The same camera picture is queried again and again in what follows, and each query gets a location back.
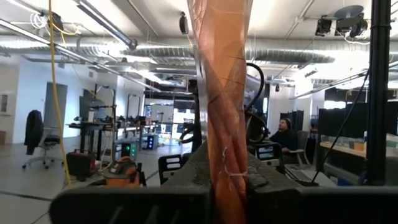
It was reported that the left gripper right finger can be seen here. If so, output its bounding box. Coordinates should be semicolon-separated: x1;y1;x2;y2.
246;152;398;224

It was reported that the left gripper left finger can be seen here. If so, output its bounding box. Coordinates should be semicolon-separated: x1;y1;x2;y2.
49;139;216;224

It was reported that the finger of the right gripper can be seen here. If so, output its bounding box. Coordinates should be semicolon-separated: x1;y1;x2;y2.
255;142;283;170
157;154;183;186

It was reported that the orange faceted glass cup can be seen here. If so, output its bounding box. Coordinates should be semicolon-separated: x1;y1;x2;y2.
186;0;254;224

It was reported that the person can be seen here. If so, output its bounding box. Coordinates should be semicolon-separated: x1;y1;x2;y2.
269;117;299;166

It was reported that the grey desk chair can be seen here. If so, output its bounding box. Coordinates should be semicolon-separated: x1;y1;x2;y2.
289;130;312;166

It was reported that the orange shop vacuum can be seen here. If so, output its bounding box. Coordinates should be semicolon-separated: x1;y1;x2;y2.
102;156;147;187

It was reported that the black partition panel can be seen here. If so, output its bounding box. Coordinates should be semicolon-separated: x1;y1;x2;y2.
279;109;305;133

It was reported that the computer with green light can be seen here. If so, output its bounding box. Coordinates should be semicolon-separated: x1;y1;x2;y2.
114;139;138;161

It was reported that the red and black case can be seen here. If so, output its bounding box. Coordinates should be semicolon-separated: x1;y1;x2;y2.
65;149;96;182

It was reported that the black standing desk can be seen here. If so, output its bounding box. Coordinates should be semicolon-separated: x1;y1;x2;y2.
67;121;119;161

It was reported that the grey office chair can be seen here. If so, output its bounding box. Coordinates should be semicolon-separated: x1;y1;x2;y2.
22;126;65;170

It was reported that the dark jacket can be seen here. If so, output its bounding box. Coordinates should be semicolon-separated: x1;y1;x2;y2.
24;109;44;156

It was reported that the black ceiling device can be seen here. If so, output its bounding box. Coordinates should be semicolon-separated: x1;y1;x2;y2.
334;4;369;40

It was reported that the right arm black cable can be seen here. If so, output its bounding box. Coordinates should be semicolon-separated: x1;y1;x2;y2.
245;62;266;114

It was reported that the thin black cable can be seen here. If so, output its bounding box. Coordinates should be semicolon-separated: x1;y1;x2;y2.
310;67;371;184

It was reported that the silver ventilation duct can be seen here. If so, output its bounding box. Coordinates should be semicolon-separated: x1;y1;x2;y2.
0;34;398;68

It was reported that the black upright frame post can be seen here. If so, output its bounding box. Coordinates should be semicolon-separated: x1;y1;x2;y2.
366;0;392;187

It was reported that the black ceiling cable reel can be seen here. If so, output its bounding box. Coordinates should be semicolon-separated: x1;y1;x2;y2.
178;11;190;35
49;11;65;32

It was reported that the yellow hanging cable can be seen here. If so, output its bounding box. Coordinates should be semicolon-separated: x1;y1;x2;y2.
47;0;73;187

